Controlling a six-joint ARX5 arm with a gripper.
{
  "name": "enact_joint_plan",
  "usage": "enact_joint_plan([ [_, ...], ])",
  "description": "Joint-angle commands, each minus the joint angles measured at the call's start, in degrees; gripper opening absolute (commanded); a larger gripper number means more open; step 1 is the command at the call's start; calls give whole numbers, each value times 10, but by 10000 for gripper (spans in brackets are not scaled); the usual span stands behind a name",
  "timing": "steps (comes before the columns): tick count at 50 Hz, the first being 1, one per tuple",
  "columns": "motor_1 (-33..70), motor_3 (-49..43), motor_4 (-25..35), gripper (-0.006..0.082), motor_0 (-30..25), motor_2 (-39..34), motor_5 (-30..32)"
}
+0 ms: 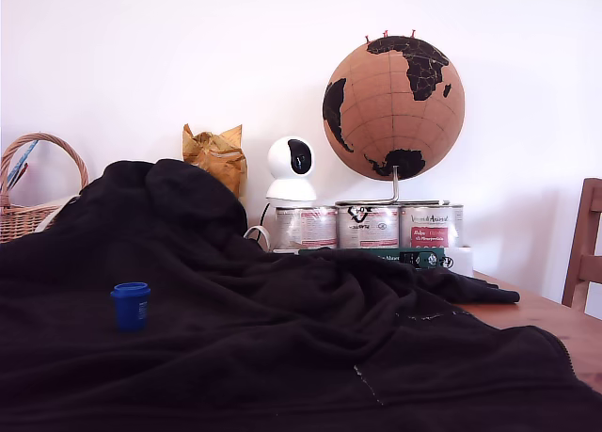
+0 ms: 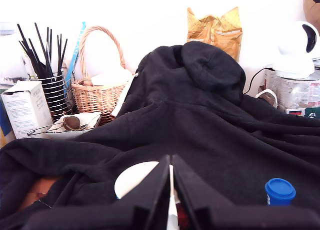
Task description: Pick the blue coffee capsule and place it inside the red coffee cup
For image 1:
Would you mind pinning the cork globe with black continents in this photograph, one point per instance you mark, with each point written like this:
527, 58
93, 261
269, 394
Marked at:
390, 112

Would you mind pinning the tin can with black scribble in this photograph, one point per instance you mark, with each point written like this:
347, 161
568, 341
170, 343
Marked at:
368, 227

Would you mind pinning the white dome security camera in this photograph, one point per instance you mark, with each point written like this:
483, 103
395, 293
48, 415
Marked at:
291, 168

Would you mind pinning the black fleece blanket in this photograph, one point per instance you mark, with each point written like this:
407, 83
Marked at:
235, 328

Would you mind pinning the tin can with red label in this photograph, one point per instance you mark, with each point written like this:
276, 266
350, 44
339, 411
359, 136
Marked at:
305, 227

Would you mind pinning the dark green box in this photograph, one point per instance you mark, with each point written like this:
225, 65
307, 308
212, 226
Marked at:
414, 257

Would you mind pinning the red pen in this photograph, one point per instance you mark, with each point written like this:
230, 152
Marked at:
19, 177

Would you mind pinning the blue pen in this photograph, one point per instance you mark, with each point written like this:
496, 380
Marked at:
21, 161

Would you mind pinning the blue coffee capsule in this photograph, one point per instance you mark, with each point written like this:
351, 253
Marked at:
130, 307

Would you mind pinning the wooden chair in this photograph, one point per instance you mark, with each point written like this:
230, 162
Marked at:
583, 253

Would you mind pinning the tin can with script lettering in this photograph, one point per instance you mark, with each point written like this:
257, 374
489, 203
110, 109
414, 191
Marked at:
430, 227

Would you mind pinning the crumpled yellow paper bag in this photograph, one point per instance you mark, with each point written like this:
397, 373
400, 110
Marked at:
218, 161

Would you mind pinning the metal globe stand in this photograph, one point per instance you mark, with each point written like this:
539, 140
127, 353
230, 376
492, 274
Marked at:
396, 192

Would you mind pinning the white container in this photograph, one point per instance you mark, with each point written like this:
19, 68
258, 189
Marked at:
462, 260

